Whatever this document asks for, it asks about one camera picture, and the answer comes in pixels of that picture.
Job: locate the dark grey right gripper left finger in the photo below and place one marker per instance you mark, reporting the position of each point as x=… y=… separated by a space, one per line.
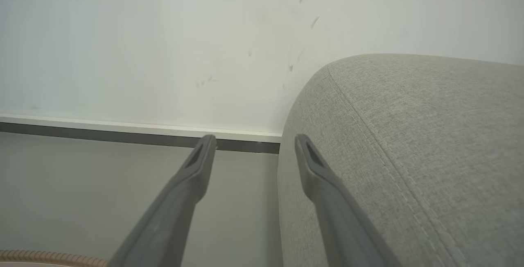
x=172 y=218

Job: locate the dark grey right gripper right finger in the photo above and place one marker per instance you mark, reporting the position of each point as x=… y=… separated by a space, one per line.
x=344 y=226

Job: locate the white perforated basket, brown rim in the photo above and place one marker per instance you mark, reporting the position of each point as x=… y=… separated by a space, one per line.
x=49 y=256

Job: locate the white and black baseboard strip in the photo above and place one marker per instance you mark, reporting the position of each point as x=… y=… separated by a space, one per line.
x=123 y=132

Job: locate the light grey fabric sofa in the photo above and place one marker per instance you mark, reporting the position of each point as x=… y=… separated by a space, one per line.
x=430 y=144

